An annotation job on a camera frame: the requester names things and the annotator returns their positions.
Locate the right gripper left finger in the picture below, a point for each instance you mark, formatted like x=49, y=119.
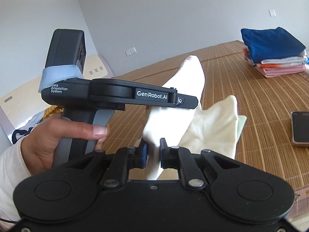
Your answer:
x=120, y=164

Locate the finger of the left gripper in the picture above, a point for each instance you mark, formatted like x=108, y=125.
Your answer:
x=186, y=101

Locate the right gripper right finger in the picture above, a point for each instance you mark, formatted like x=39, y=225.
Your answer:
x=181, y=158

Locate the cream and green polo shirt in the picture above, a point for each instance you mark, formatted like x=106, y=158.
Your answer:
x=216, y=128

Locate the white sleeve forearm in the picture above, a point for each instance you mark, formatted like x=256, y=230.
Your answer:
x=13, y=171

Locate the left hand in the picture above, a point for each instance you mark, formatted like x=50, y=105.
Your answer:
x=38, y=147

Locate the yellow striped shirt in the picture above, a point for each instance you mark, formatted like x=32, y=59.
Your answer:
x=50, y=111

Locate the orange white folded garment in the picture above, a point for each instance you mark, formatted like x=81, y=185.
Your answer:
x=263, y=66

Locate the pink folded garment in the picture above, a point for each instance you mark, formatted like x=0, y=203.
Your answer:
x=276, y=72

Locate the blue folded garment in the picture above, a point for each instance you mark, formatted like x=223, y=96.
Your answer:
x=271, y=44

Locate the smartphone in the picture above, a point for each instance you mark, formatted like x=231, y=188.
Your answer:
x=300, y=128

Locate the white wall switch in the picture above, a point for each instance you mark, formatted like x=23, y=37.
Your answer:
x=131, y=51

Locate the white wall socket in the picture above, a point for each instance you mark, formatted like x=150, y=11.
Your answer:
x=272, y=13

